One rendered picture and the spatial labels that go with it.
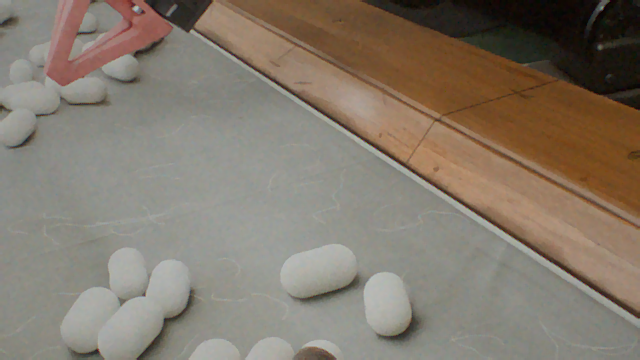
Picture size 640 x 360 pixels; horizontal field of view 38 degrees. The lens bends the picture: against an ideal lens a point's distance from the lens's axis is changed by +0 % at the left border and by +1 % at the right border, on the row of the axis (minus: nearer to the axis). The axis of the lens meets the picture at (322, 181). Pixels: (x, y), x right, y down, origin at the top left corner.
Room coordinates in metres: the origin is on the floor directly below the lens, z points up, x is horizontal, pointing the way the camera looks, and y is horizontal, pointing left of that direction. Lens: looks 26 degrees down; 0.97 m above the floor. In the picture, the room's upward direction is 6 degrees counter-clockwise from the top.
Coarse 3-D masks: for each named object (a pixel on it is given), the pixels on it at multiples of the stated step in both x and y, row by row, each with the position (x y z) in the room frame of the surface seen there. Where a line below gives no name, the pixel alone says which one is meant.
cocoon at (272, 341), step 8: (256, 344) 0.29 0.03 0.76; (264, 344) 0.29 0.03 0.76; (272, 344) 0.29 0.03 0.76; (280, 344) 0.29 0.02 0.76; (288, 344) 0.29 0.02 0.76; (256, 352) 0.29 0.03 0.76; (264, 352) 0.29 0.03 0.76; (272, 352) 0.29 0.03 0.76; (280, 352) 0.29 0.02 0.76; (288, 352) 0.29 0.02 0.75
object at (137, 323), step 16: (128, 304) 0.33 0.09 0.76; (144, 304) 0.33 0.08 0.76; (112, 320) 0.32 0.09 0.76; (128, 320) 0.32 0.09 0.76; (144, 320) 0.32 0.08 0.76; (160, 320) 0.33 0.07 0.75; (112, 336) 0.31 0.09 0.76; (128, 336) 0.31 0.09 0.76; (144, 336) 0.32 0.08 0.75; (112, 352) 0.31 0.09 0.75; (128, 352) 0.31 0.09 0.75
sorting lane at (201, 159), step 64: (0, 64) 0.76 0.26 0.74; (192, 64) 0.70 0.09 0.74; (64, 128) 0.59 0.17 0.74; (128, 128) 0.58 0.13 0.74; (192, 128) 0.57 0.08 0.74; (256, 128) 0.55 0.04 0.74; (320, 128) 0.54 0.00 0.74; (0, 192) 0.50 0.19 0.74; (64, 192) 0.49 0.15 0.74; (128, 192) 0.48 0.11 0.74; (192, 192) 0.47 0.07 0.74; (256, 192) 0.46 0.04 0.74; (320, 192) 0.45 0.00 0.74; (384, 192) 0.44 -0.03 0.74; (0, 256) 0.42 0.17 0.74; (64, 256) 0.41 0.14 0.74; (192, 256) 0.40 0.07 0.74; (256, 256) 0.39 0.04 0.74; (384, 256) 0.38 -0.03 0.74; (448, 256) 0.37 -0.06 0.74; (512, 256) 0.36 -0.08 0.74; (0, 320) 0.36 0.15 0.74; (192, 320) 0.34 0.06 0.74; (256, 320) 0.33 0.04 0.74; (320, 320) 0.33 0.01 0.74; (448, 320) 0.32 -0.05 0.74; (512, 320) 0.31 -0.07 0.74; (576, 320) 0.31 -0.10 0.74
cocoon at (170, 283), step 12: (168, 264) 0.36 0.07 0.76; (180, 264) 0.36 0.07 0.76; (156, 276) 0.35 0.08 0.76; (168, 276) 0.35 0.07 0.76; (180, 276) 0.35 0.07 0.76; (156, 288) 0.34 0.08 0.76; (168, 288) 0.34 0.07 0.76; (180, 288) 0.34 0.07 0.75; (156, 300) 0.34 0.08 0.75; (168, 300) 0.34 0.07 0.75; (180, 300) 0.34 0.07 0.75; (168, 312) 0.34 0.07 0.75; (180, 312) 0.34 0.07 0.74
